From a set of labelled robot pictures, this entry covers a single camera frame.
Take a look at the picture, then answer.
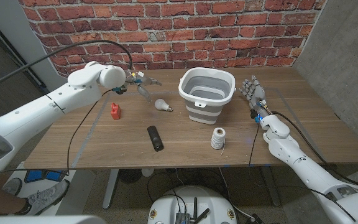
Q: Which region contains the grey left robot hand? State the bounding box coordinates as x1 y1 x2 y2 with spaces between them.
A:
124 70 163 104

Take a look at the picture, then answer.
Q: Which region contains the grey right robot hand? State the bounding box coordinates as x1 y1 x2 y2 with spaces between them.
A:
239 75 269 110

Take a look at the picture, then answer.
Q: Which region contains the white light bulb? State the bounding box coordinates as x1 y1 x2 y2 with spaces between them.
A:
154 98 173 113

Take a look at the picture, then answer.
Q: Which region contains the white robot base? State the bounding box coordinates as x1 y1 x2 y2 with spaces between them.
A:
147 185 238 224

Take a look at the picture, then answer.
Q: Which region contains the white grey collapsible bucket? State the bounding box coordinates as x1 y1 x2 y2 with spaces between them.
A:
178 67 237 125

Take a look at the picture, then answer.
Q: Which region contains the white thread spool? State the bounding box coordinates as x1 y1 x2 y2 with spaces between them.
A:
210 127 226 156

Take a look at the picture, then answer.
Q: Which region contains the small red plastic block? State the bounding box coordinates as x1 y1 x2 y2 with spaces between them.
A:
110 102 122 121

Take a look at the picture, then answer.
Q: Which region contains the black cylinder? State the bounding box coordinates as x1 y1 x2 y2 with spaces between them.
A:
147 125 165 152

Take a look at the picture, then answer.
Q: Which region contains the grey tape strip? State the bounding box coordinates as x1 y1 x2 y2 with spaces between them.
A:
70 93 111 169

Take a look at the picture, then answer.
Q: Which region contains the red brick print backdrop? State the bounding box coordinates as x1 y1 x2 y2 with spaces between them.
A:
17 0 328 78

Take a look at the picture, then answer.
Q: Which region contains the grey table leg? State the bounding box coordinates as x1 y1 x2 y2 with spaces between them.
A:
261 166 281 207

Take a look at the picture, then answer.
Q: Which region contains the white table leg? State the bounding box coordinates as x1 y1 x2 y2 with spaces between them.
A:
102 169 120 210

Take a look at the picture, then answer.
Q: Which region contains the blue floor object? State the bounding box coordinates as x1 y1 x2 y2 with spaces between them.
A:
24 169 68 184

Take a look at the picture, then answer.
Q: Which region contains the grey electronics box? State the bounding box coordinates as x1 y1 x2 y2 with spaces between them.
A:
175 212 191 224

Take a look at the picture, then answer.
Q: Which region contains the grey sneaker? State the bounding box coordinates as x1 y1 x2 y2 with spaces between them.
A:
1 177 23 196
26 179 70 216

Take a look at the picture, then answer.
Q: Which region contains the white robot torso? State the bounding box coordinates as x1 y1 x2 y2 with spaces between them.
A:
0 215 107 224

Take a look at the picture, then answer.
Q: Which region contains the thick black cable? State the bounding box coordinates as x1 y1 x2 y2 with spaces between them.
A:
0 39 133 94
270 110 358 190

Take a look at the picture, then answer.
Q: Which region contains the thin black cable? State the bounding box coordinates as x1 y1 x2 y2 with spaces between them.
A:
0 88 114 180
248 121 260 166

